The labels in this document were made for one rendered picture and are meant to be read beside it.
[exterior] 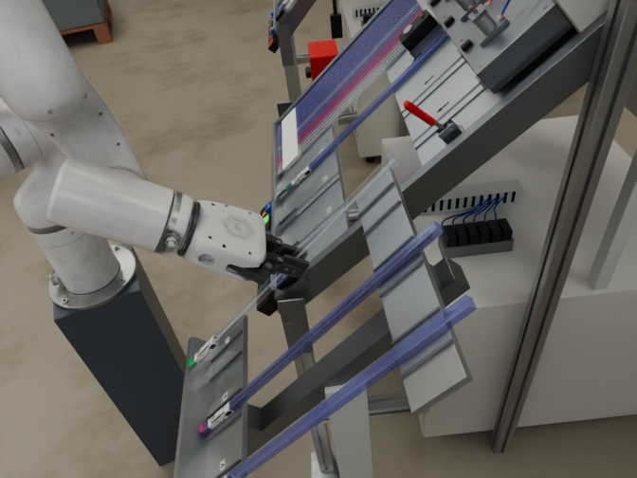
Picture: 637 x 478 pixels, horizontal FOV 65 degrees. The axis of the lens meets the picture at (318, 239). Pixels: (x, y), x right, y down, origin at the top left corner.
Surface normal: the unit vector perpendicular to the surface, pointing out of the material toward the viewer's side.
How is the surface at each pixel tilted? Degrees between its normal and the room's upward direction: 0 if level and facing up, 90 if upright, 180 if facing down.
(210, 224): 31
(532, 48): 90
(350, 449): 90
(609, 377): 90
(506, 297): 0
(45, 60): 69
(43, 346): 0
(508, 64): 90
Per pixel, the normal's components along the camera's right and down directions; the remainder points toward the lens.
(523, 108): 0.06, 0.67
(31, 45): 0.63, 0.12
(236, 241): 0.47, -0.64
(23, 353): -0.11, -0.73
